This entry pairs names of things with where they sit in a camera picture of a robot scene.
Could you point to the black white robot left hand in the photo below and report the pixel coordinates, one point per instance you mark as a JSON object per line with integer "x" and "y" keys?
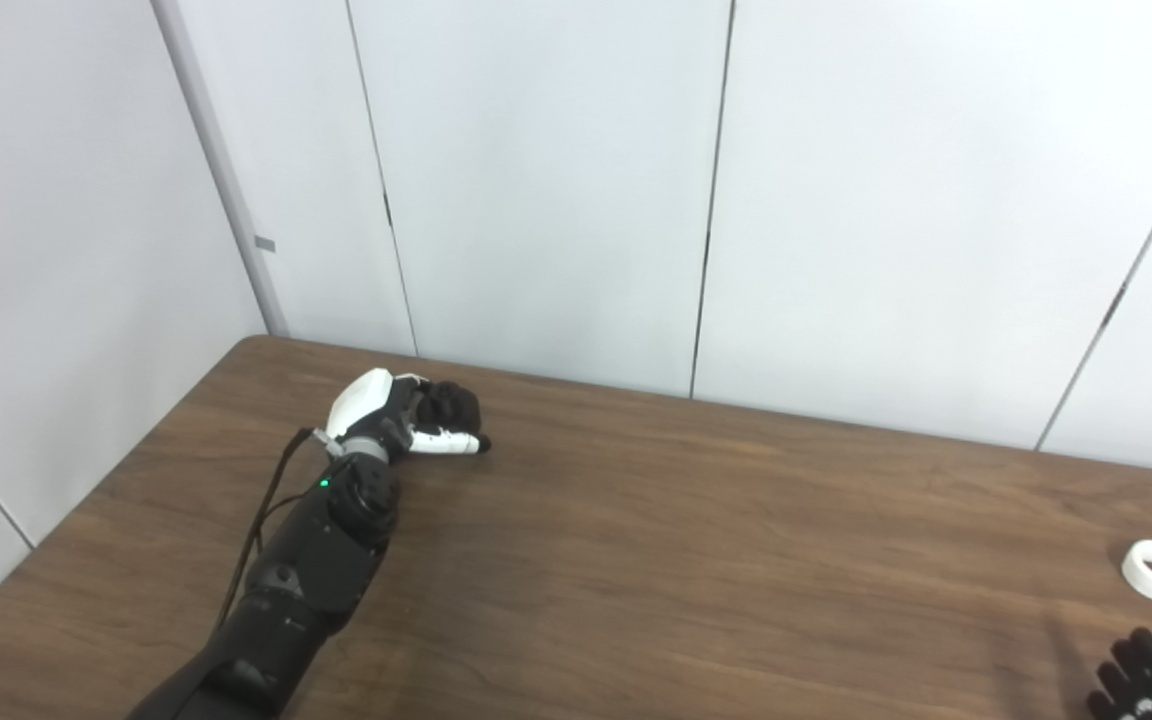
{"x": 366, "y": 400}

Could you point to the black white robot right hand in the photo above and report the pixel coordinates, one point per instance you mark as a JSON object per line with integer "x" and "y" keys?
{"x": 1141, "y": 690}

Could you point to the round black plastic part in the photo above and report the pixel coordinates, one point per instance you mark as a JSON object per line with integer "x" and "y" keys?
{"x": 451, "y": 405}

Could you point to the grey wall corner trim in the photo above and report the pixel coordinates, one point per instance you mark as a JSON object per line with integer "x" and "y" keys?
{"x": 221, "y": 170}

